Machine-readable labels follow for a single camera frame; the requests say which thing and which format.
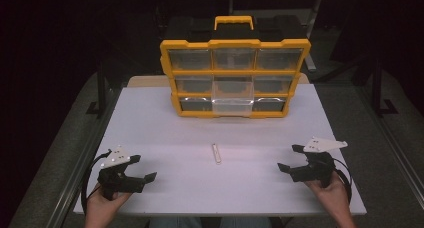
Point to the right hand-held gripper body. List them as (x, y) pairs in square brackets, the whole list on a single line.
[(316, 169)]

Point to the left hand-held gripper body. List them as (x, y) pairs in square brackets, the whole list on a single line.
[(115, 183)]

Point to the small white tube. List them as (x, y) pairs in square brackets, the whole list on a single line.
[(216, 153)]

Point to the clear plastic drawer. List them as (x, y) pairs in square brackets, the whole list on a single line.
[(232, 105)]

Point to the person's left hand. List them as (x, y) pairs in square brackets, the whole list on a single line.
[(103, 206)]

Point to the person's right hand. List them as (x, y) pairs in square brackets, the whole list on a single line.
[(331, 196)]

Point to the black metal stand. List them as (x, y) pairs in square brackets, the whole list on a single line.
[(377, 88), (101, 88)]

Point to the yellow drawer organizer cabinet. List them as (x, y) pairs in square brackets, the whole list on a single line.
[(233, 44)]

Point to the aluminium rail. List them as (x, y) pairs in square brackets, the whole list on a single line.
[(393, 141), (83, 161)]

